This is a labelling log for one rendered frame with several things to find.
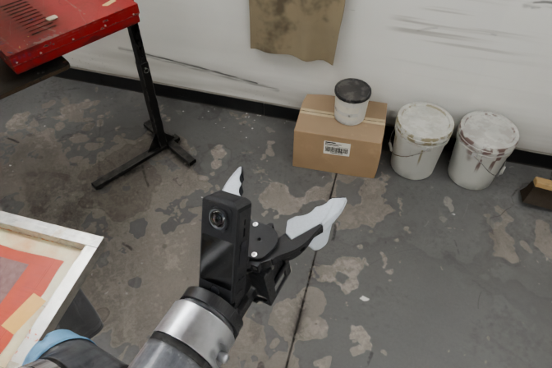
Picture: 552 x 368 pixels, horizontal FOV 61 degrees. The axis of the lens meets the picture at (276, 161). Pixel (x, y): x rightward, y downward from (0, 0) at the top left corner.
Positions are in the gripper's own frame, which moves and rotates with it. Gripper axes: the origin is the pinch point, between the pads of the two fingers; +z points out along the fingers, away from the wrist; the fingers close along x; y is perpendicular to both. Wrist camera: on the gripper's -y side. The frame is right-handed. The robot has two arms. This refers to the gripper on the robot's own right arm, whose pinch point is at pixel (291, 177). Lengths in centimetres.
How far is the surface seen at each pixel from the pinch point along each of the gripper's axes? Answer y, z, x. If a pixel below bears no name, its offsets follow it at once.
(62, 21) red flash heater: 37, 77, -149
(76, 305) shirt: 82, -5, -82
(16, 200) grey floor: 139, 44, -215
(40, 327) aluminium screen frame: 60, -19, -67
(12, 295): 61, -15, -83
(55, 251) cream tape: 61, 0, -83
